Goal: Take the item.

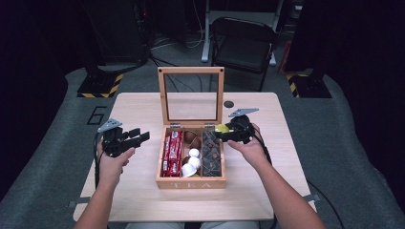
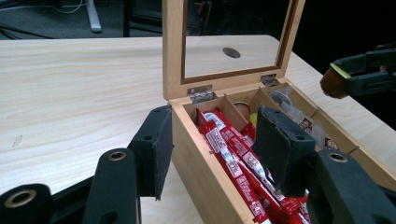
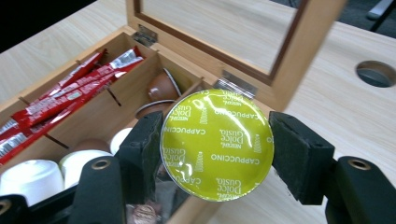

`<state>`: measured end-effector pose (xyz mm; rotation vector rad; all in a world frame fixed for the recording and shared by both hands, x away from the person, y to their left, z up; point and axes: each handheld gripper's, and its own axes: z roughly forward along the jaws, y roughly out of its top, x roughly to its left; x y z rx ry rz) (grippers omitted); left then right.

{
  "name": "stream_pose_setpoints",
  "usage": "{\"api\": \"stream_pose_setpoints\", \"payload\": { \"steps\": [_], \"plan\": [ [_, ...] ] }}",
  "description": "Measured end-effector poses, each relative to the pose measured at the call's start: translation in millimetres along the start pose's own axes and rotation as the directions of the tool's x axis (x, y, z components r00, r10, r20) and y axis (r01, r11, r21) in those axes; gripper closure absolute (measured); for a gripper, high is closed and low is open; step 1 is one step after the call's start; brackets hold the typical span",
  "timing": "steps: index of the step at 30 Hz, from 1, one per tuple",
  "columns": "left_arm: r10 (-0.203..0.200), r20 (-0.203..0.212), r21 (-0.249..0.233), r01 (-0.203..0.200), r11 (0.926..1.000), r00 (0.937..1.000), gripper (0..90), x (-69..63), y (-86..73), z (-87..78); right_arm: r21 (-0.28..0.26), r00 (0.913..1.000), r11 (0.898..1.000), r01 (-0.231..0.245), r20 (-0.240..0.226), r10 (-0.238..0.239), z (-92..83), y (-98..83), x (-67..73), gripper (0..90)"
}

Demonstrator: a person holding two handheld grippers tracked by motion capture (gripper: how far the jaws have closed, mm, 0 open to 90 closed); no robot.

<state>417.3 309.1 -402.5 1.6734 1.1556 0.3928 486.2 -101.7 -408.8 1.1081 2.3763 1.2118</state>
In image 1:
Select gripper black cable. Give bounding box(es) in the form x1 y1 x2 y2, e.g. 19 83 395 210
246 122 279 229
93 131 107 191

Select row of dark tea packets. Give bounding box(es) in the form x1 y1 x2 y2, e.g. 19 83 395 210
202 129 223 177

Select black floor cables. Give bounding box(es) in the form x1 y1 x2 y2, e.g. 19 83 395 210
148 31 204 94

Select red sachet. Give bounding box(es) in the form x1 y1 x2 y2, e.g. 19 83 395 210
169 130 184 177
161 135 174 177

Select person's right hand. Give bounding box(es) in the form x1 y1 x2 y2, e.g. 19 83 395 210
226 122 272 171

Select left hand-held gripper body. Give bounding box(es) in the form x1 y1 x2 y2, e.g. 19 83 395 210
96 117 141 158

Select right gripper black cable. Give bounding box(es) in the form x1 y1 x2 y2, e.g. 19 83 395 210
246 122 279 229

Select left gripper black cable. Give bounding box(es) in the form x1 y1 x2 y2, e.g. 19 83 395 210
93 131 107 191

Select black floor cable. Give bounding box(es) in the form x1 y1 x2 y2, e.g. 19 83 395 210
306 180 347 229

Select black folding chair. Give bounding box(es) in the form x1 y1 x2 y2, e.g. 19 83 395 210
208 16 279 93

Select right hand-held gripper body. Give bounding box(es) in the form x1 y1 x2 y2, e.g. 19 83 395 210
227 107 260 145

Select person's left hand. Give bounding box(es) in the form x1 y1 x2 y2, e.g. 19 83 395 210
96 142 137 189

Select wooden tea box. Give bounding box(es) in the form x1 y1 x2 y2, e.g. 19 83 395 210
155 66 227 190

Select black stand with striped base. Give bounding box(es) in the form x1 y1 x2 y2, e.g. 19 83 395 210
285 0 333 99
76 0 151 99

